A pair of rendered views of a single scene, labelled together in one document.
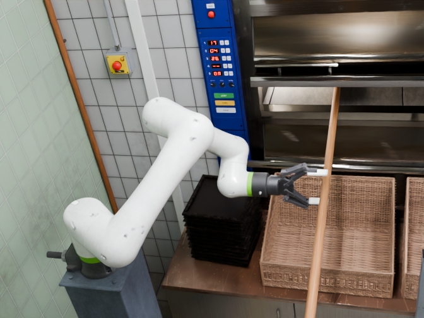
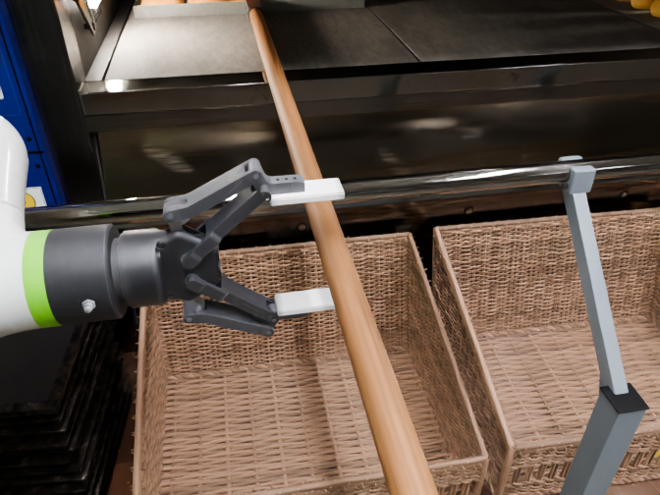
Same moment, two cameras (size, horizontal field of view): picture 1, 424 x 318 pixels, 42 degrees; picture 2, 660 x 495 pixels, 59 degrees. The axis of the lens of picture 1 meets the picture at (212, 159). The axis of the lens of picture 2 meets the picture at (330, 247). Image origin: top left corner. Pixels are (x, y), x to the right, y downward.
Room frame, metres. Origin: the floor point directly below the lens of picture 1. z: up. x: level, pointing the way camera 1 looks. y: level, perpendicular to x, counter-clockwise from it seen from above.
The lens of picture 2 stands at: (1.11, -0.14, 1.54)
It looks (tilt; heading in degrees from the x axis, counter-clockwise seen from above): 36 degrees down; 330
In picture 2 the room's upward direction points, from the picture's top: straight up
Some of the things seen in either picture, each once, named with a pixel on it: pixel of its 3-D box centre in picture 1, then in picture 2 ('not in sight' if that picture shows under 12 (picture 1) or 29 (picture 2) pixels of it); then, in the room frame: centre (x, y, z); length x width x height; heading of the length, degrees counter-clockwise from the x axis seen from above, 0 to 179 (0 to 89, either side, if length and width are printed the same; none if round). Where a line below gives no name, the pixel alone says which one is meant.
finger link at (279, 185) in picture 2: (310, 168); (276, 177); (1.54, -0.34, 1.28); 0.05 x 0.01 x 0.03; 70
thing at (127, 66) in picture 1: (120, 60); not in sight; (2.30, 0.32, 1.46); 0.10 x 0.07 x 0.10; 70
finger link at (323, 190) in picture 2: (317, 172); (304, 192); (1.53, -0.36, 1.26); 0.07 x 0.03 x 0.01; 70
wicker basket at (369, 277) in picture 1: (329, 231); (298, 376); (1.77, -0.46, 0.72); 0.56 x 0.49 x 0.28; 70
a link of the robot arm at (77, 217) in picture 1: (91, 230); not in sight; (1.33, 0.41, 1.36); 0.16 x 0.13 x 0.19; 38
